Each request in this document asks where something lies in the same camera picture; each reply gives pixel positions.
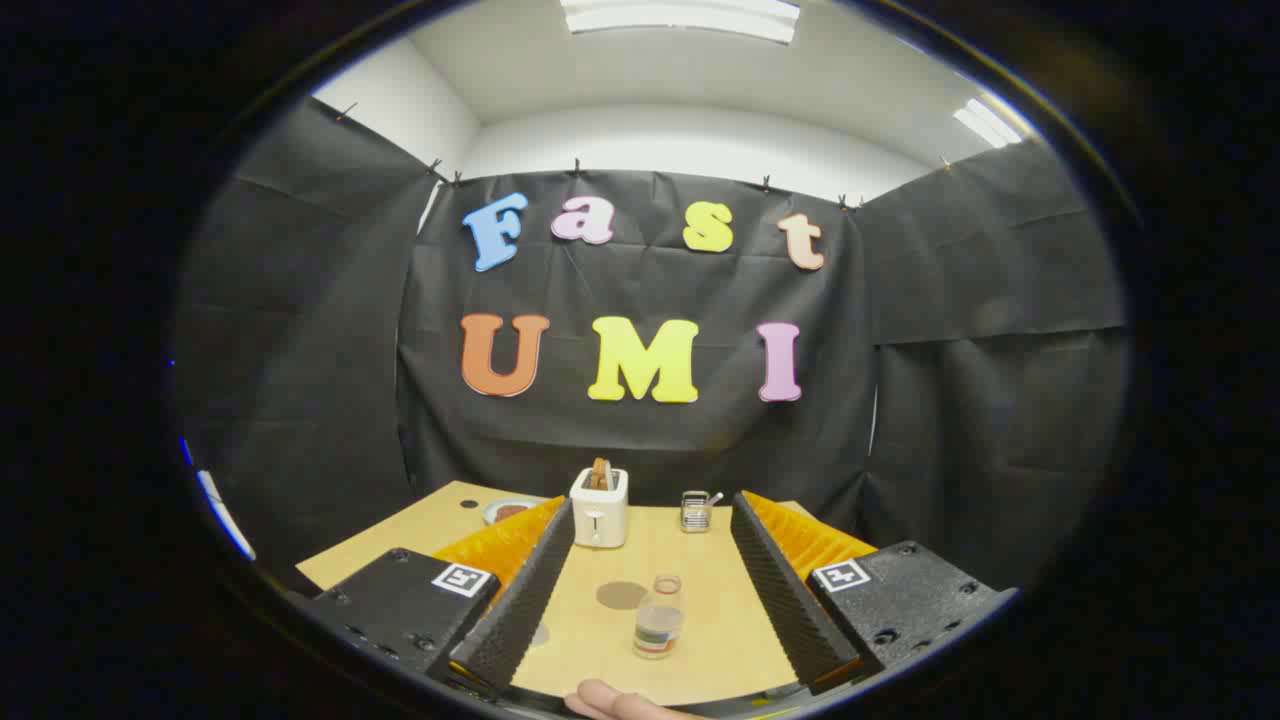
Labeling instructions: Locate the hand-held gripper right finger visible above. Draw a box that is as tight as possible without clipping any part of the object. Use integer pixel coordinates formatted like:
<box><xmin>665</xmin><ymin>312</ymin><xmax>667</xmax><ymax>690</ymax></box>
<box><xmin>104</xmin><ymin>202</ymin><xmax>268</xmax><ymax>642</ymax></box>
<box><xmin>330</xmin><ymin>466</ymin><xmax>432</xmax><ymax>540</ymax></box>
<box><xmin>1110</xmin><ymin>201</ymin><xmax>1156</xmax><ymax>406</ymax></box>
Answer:
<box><xmin>730</xmin><ymin>489</ymin><xmax>1021</xmax><ymax>697</ymax></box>

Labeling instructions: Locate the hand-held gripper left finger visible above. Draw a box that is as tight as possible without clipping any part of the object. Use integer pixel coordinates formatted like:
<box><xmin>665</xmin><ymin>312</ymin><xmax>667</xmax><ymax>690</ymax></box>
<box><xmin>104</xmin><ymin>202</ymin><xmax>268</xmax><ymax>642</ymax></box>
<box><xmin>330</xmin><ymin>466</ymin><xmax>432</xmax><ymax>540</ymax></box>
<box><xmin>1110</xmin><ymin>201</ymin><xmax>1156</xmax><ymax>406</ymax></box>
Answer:
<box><xmin>300</xmin><ymin>495</ymin><xmax>578</xmax><ymax>696</ymax></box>

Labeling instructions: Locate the clear plastic juice bottle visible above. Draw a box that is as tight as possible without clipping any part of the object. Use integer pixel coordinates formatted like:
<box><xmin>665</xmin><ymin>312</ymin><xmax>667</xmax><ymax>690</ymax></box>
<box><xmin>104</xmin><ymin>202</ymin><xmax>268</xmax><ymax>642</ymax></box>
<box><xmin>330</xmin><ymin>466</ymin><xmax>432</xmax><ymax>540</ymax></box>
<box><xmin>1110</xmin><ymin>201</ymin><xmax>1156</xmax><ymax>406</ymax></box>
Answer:
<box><xmin>633</xmin><ymin>573</ymin><xmax>685</xmax><ymax>661</ymax></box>

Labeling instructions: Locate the wooden table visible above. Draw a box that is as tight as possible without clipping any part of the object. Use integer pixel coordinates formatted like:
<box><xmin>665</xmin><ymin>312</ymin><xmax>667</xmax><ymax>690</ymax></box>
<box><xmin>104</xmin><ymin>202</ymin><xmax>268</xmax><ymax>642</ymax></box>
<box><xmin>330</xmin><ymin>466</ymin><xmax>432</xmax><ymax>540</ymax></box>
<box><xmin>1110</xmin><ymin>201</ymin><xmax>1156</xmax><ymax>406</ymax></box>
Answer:
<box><xmin>295</xmin><ymin>480</ymin><xmax>881</xmax><ymax>707</ymax></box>

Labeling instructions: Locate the pale green plate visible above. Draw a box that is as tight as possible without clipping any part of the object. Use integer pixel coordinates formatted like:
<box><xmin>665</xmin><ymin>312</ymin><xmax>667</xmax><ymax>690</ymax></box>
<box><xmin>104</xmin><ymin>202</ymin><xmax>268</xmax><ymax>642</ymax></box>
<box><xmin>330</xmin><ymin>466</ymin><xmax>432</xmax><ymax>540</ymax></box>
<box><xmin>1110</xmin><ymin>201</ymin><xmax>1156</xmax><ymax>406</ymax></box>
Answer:
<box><xmin>482</xmin><ymin>498</ymin><xmax>547</xmax><ymax>527</ymax></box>

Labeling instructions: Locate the white toaster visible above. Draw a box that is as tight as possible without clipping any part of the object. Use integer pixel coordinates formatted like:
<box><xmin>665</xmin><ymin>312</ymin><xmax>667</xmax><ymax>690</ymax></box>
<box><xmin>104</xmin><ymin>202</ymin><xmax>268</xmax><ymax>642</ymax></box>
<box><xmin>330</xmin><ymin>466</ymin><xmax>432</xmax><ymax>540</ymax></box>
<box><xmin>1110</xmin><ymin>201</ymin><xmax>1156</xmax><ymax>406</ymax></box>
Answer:
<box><xmin>569</xmin><ymin>467</ymin><xmax>630</xmax><ymax>549</ymax></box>

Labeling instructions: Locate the small ceiling light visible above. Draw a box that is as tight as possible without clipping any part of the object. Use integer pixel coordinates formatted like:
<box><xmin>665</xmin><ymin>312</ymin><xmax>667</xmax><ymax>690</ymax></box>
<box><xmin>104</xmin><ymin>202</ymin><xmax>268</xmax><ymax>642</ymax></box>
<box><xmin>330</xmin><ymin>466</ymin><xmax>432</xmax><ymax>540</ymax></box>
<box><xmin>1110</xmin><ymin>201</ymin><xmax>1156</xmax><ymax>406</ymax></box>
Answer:
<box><xmin>953</xmin><ymin>97</ymin><xmax>1024</xmax><ymax>149</ymax></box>

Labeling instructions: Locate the long ceiling light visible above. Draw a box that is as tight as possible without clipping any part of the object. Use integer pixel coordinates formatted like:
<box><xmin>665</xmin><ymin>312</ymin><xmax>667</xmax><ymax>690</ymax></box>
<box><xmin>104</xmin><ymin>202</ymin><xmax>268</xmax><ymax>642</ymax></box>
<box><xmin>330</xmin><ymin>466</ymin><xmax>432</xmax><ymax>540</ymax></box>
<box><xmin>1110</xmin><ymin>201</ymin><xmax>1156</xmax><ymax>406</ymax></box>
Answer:
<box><xmin>560</xmin><ymin>0</ymin><xmax>801</xmax><ymax>45</ymax></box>

